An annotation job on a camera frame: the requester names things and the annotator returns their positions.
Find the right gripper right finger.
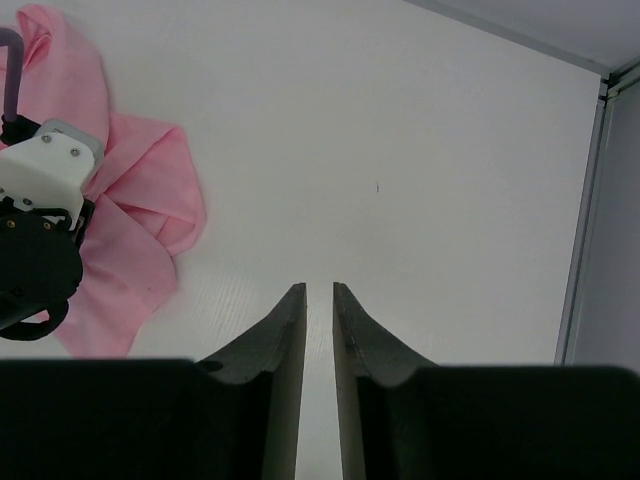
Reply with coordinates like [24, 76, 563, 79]
[333, 282, 435, 479]

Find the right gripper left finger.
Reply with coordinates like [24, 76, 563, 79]
[194, 283, 306, 479]

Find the pink t shirt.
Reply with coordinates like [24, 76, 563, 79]
[15, 4, 206, 357]

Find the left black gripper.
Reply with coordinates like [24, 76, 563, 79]
[1, 197, 95, 341]

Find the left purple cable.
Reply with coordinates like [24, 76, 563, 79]
[0, 28, 25, 124]

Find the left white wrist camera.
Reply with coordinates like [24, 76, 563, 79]
[1, 119, 104, 228]

